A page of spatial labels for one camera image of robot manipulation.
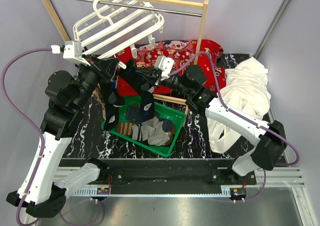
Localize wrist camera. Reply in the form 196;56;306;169
154;55;175;79
50;40;90;66

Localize black blue sports sock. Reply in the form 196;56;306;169
100;82;125;131

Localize black base crossbar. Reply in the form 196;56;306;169
54;157;258;187

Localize white plastic clip hanger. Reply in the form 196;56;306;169
73;0;165;59

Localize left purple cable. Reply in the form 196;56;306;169
1;47;55;226

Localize red printed pillow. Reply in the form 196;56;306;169
114;39;227;98

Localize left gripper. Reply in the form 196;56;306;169
74;53;121;110

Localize beige argyle sock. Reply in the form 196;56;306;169
92;83;106;120

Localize brown striped sock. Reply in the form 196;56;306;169
115;122;135;136

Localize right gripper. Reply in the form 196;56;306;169
136;65;193;97

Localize black grey sports sock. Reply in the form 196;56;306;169
118;59;155;121

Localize grey ankle sock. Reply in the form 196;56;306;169
132;116;175;146

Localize white crumpled cloth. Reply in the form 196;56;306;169
207;57;271;154

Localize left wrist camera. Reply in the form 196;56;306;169
50;40;90;66

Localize green plastic basket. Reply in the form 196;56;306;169
109;96;187;158

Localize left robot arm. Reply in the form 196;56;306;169
6;56;120;219

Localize metal hanging rod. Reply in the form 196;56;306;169
72;0;202;18

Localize wooden clothes rack frame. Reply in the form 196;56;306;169
32;0;209;116

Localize dark navy sock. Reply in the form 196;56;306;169
125;104;176;133

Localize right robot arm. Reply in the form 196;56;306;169
137;65;287;185

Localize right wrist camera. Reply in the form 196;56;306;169
154;55;175;79

